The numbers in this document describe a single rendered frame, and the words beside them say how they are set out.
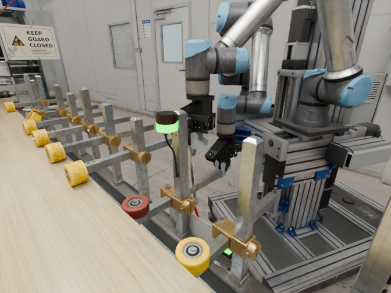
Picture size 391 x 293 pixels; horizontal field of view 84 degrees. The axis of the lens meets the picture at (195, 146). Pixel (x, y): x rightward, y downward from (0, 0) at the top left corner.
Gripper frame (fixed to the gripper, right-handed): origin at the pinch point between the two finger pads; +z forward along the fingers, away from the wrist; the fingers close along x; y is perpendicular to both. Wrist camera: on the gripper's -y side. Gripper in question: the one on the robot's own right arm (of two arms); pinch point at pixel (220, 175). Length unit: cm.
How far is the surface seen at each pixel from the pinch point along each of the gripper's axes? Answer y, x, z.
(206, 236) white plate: -24.4, -13.9, 7.9
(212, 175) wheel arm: -7.1, -1.3, -3.6
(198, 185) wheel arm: -15.6, -1.5, -3.1
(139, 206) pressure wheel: -41.7, -2.6, -8.5
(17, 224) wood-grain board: -69, 15, -8
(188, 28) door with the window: 218, 247, -89
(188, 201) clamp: -26.7, -7.7, -4.7
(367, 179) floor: 225, -40, 84
